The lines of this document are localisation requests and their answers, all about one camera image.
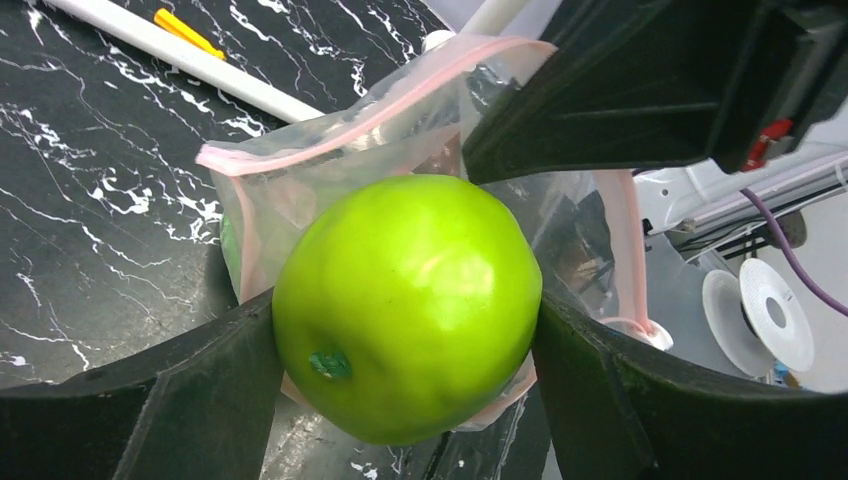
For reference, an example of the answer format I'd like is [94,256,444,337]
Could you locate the green apple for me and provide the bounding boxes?
[272,174,542,445]

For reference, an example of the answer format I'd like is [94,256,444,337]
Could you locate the white filament spool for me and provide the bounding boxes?
[702,259,815,378]

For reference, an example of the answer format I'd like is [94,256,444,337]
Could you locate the white pvc pipe frame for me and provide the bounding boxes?
[50,1,551,129]

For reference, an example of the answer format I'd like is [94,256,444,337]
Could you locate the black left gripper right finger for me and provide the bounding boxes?
[533,296,847,479]

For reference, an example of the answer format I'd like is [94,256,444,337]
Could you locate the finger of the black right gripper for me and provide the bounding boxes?
[463,0,847,184]

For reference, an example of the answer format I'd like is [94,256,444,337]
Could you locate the clear zip top bag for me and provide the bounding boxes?
[195,34,664,433]

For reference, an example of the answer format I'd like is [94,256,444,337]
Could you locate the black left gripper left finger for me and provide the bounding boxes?
[1,293,283,479]

